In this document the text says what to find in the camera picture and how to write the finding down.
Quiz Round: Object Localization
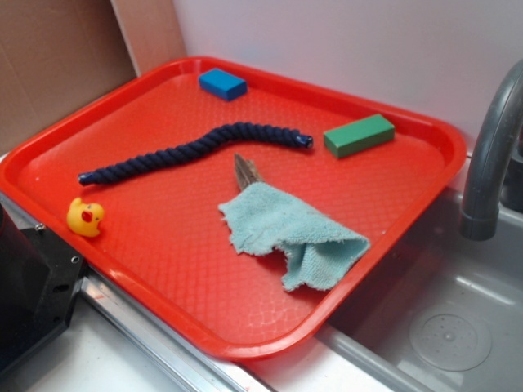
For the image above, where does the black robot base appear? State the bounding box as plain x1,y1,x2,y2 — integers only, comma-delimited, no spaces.
1,208,86,377

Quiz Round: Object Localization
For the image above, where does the green wooden block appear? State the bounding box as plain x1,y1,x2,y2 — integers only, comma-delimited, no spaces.
324,114,396,158

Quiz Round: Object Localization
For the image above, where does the blue wooden block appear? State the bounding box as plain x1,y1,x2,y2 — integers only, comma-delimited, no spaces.
199,69,248,101

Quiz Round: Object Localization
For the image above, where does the red plastic tray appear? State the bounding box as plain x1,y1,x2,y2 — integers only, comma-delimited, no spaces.
1,57,467,362

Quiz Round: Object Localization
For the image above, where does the brown wooden stick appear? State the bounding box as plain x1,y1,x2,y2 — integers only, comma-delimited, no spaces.
234,153,264,191

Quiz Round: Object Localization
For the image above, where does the light blue towel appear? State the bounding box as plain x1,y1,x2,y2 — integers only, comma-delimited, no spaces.
218,182,370,292

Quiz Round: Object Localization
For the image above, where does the yellow rubber duck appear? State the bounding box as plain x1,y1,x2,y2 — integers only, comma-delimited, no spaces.
66,198,105,238

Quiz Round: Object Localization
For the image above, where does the grey plastic sink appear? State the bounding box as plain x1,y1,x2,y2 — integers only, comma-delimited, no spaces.
317,172,522,391

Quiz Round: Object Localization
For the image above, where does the grey faucet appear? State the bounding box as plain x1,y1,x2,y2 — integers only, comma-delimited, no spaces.
459,61,522,241

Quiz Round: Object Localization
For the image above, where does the brown cardboard panel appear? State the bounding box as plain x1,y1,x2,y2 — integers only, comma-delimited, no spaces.
1,1,186,154

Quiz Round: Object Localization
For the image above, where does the dark blue rope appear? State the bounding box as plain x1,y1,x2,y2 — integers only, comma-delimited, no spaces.
78,122,315,187

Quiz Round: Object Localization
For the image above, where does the metal rail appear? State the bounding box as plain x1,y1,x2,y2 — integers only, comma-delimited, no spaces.
0,191,262,392

